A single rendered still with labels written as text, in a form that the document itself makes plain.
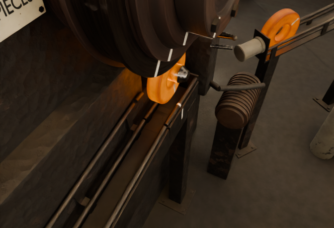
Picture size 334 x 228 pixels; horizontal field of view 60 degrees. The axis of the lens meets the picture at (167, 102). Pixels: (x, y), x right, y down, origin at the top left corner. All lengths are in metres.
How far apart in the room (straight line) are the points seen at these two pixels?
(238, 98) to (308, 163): 0.70
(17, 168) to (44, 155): 0.04
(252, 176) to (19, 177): 1.18
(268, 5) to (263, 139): 1.47
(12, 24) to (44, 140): 0.21
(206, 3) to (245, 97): 0.71
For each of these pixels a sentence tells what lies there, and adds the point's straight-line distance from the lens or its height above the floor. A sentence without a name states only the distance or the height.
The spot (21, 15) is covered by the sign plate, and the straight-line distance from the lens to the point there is 0.45.
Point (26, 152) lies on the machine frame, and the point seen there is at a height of 0.87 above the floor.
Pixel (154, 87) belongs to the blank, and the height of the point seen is 0.83.
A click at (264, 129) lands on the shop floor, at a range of 1.70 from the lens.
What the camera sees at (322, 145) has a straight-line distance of 1.62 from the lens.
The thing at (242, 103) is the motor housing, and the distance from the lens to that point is 1.06.
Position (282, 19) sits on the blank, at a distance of 1.06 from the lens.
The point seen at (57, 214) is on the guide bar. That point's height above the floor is 0.73.
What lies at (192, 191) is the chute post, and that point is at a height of 0.02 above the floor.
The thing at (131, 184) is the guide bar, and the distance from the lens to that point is 0.66.
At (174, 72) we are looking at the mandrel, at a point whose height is 0.84.
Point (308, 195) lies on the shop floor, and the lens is 1.56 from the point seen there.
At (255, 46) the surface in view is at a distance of 1.04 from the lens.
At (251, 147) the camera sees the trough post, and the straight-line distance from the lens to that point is 1.59.
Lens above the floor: 1.28
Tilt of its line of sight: 47 degrees down
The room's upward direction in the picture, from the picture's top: straight up
